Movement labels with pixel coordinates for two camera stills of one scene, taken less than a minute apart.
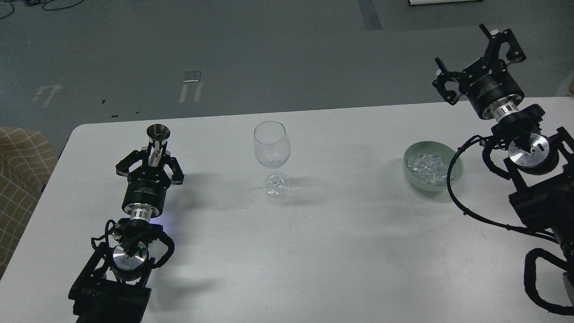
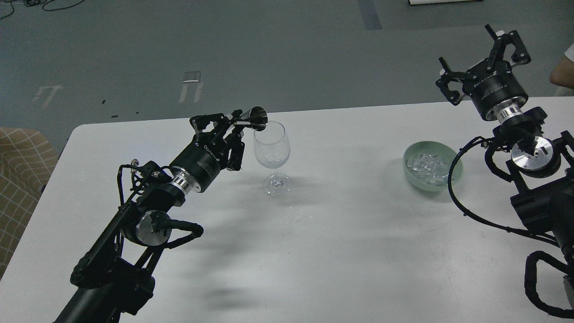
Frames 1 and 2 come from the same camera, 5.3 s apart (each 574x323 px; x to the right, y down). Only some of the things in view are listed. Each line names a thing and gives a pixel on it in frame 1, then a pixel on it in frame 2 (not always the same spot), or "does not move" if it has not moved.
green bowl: x=426 y=164 does not move
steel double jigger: x=158 y=134 to x=258 y=116
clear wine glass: x=272 y=146 does not move
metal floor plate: x=192 y=76 does not move
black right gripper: x=490 y=88 does not move
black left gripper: x=145 y=191 to x=200 y=163
